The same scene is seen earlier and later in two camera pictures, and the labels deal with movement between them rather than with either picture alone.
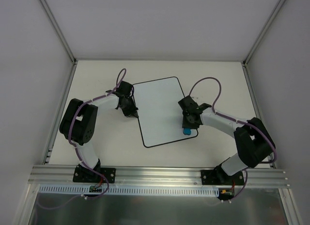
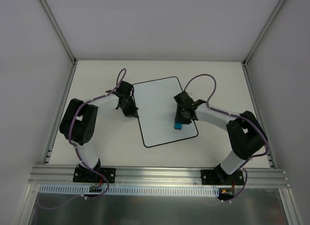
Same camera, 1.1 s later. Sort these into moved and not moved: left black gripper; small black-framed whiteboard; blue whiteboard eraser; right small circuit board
Moved: blue whiteboard eraser
Not moved: small black-framed whiteboard; right small circuit board; left black gripper
